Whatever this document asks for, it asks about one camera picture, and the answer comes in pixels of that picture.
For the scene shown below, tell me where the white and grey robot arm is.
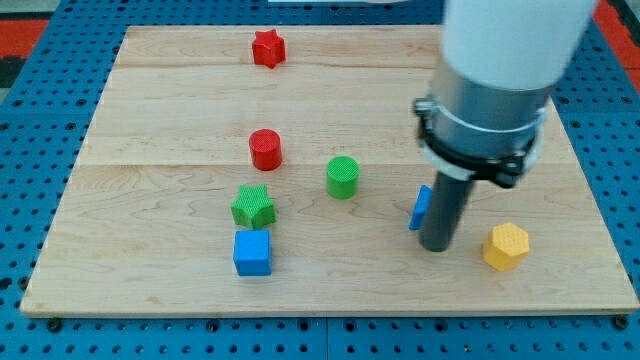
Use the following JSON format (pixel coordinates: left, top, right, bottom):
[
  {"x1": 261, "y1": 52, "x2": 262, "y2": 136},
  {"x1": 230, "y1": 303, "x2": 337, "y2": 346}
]
[{"x1": 415, "y1": 0, "x2": 596, "y2": 181}]

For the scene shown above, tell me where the green cylinder block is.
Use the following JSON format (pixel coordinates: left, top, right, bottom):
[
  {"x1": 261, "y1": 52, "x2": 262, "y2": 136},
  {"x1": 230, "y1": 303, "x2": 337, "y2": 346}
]
[{"x1": 326, "y1": 156, "x2": 360, "y2": 200}]

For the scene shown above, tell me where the red cylinder block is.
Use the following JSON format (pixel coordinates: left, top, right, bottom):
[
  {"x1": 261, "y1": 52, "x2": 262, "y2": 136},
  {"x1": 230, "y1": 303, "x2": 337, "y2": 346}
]
[{"x1": 249, "y1": 129, "x2": 282, "y2": 171}]

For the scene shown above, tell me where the green star block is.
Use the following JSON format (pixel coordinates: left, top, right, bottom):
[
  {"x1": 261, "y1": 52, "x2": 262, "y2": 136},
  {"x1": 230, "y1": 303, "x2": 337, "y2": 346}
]
[{"x1": 230, "y1": 184, "x2": 276, "y2": 229}]

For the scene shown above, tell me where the wooden board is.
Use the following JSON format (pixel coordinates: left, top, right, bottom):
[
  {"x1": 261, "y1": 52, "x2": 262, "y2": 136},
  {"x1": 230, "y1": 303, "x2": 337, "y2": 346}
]
[{"x1": 20, "y1": 25, "x2": 639, "y2": 318}]

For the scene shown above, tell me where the blue cube block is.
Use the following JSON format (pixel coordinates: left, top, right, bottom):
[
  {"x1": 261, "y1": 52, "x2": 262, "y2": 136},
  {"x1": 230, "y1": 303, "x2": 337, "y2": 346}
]
[{"x1": 233, "y1": 230, "x2": 272, "y2": 276}]

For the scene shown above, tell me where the blue block behind rod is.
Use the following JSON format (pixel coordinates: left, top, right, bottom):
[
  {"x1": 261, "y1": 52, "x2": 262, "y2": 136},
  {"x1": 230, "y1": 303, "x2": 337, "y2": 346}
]
[{"x1": 408, "y1": 185, "x2": 432, "y2": 231}]

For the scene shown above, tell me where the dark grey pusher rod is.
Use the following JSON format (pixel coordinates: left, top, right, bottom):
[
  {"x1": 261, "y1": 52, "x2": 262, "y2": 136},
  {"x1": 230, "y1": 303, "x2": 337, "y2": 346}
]
[{"x1": 420, "y1": 172, "x2": 474, "y2": 252}]

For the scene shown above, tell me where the red star block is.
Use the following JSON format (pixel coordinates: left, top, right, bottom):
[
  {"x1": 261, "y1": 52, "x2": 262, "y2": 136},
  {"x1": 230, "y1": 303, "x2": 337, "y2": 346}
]
[{"x1": 252, "y1": 29, "x2": 287, "y2": 69}]

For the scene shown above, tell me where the yellow hexagon block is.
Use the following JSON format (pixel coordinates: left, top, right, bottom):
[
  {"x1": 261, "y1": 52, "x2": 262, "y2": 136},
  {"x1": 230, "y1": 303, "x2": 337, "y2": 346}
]
[{"x1": 482, "y1": 223, "x2": 530, "y2": 271}]

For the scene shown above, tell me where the black clamp ring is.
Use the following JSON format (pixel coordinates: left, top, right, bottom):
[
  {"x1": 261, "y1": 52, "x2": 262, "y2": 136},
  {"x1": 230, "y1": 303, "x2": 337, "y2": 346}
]
[{"x1": 412, "y1": 97, "x2": 544, "y2": 190}]

